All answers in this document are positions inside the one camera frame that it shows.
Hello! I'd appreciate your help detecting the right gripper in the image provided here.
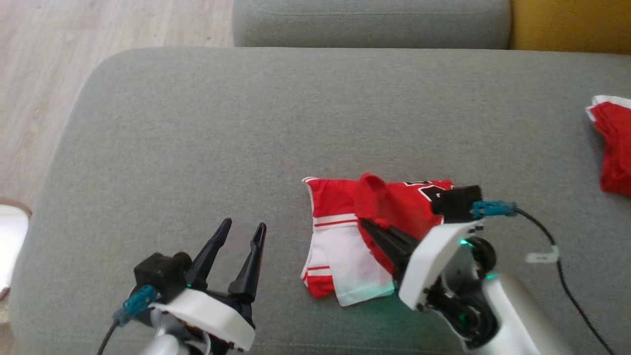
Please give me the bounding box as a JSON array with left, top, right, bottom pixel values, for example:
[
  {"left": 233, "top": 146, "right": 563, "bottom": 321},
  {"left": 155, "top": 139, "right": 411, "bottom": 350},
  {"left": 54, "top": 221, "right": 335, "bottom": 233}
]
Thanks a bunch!
[{"left": 360, "top": 219, "right": 498, "bottom": 350}]

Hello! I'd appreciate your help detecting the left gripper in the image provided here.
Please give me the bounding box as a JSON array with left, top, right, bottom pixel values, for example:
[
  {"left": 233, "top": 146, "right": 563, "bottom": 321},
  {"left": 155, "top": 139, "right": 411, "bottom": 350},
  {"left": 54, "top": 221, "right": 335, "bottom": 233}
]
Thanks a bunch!
[{"left": 148, "top": 218, "right": 267, "bottom": 355}]

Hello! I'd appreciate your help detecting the red basketball jersey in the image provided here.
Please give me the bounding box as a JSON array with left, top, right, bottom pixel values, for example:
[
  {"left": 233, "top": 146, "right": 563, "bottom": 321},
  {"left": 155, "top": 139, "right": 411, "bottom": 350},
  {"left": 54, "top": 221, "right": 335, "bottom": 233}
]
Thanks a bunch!
[{"left": 301, "top": 173, "right": 454, "bottom": 307}]

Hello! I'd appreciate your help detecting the white round floor object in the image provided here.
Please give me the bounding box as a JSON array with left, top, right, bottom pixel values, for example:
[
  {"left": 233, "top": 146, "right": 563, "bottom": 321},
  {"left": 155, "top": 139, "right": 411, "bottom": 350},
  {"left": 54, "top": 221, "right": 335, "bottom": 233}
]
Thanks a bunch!
[{"left": 0, "top": 200, "right": 33, "bottom": 301}]

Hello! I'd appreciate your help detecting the large grey sofa seat cushion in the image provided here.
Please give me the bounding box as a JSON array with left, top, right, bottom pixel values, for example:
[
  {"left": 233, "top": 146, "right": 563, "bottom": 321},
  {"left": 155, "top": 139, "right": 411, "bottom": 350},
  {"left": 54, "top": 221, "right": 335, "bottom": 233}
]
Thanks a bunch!
[{"left": 233, "top": 0, "right": 512, "bottom": 49}]

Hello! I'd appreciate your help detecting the wide yellow sofa backrest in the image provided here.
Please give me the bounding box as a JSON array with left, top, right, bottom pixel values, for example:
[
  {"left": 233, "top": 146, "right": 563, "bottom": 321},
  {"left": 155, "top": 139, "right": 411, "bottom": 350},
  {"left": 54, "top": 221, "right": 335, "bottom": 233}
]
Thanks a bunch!
[{"left": 510, "top": 0, "right": 631, "bottom": 55}]

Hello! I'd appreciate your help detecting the left black cable teal plug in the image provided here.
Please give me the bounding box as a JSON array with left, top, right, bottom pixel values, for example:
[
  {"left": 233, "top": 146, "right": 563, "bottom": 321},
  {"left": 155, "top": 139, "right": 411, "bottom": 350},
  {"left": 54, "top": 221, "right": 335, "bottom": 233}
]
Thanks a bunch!
[{"left": 96, "top": 285, "right": 157, "bottom": 355}]

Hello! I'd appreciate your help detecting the black cable teal plug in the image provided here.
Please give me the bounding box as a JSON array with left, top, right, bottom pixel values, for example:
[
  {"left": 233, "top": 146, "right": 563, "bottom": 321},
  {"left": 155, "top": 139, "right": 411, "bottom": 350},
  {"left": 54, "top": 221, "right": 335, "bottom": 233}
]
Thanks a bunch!
[
  {"left": 472, "top": 201, "right": 617, "bottom": 355},
  {"left": 96, "top": 285, "right": 157, "bottom": 355}
]

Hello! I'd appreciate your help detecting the right black cable teal plug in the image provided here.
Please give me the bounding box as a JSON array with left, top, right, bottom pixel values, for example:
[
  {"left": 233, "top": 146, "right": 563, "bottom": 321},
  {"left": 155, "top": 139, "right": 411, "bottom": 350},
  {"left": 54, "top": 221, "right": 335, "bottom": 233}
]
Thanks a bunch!
[{"left": 472, "top": 201, "right": 617, "bottom": 355}]

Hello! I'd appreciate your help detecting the white cable label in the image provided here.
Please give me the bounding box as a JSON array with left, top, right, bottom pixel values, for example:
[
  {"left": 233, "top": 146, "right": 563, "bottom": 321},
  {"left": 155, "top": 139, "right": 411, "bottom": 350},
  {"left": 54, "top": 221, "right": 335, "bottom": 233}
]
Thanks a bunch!
[{"left": 525, "top": 246, "right": 560, "bottom": 263}]

